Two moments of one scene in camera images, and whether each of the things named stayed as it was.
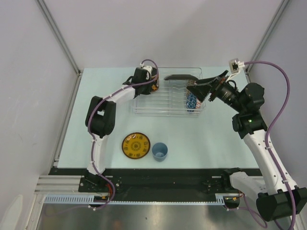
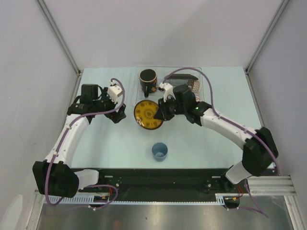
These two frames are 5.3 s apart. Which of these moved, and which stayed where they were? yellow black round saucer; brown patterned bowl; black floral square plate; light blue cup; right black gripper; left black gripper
Moved: left black gripper; yellow black round saucer; right black gripper
Stayed: black floral square plate; brown patterned bowl; light blue cup
